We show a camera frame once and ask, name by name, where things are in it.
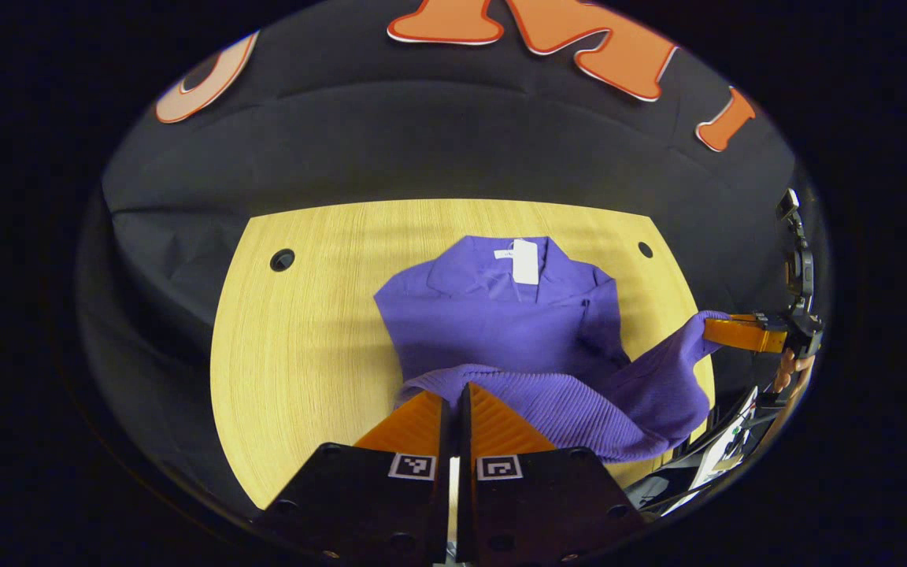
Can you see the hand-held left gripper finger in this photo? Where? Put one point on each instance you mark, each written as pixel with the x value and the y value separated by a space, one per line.
pixel 463 441
pixel 444 441

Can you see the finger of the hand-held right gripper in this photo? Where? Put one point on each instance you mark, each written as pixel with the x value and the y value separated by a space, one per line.
pixel 745 335

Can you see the purple knit garment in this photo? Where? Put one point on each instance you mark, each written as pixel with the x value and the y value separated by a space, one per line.
pixel 501 331

